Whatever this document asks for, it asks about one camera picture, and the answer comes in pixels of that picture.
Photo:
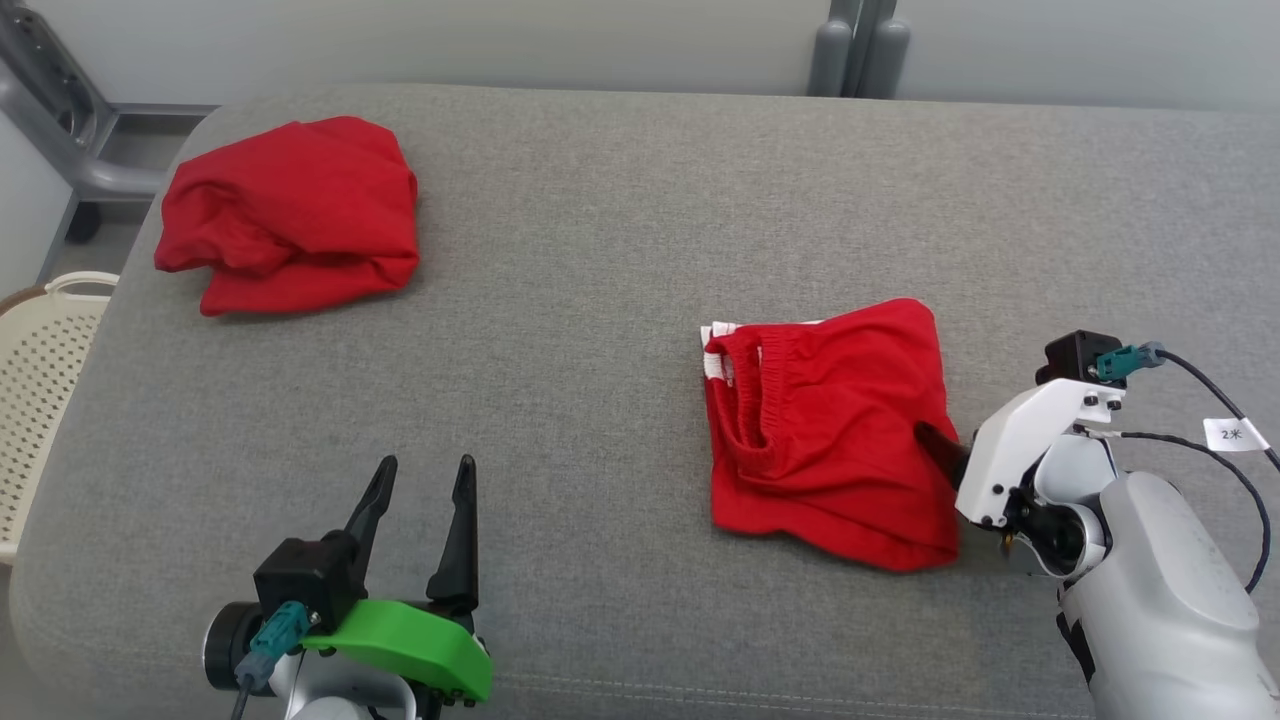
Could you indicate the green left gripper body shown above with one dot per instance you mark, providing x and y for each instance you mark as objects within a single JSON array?
[{"x": 420, "y": 640}]

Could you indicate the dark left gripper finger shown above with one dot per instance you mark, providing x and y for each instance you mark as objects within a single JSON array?
[
  {"x": 460, "y": 560},
  {"x": 372, "y": 500}
]

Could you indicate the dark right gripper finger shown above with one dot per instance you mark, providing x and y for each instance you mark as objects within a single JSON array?
[{"x": 945, "y": 455}]

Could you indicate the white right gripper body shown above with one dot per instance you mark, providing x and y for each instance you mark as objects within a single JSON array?
[{"x": 1010, "y": 440}]

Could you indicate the red Bulls shorts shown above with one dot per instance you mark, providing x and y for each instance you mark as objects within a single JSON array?
[{"x": 840, "y": 450}]

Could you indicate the red Bulls jersey shirt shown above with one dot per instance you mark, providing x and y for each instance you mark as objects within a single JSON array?
[{"x": 300, "y": 210}]

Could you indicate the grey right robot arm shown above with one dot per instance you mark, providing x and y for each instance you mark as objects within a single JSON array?
[{"x": 1160, "y": 600}]

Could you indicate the grey fabric sofa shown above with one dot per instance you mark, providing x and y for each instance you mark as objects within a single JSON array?
[{"x": 600, "y": 300}]

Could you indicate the cream plastic laundry basket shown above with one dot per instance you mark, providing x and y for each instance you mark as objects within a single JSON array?
[{"x": 45, "y": 400}]

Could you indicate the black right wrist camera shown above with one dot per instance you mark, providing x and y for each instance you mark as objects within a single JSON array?
[{"x": 1075, "y": 358}]

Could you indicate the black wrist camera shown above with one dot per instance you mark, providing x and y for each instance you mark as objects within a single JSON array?
[
  {"x": 1075, "y": 358},
  {"x": 300, "y": 580}
]

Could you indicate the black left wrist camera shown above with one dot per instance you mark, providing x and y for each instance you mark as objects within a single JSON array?
[{"x": 300, "y": 580}]

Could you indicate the grey partition post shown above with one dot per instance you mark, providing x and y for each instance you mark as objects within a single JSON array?
[{"x": 860, "y": 50}]

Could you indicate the grey metal frame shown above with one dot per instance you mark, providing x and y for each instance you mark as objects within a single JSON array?
[{"x": 60, "y": 110}]

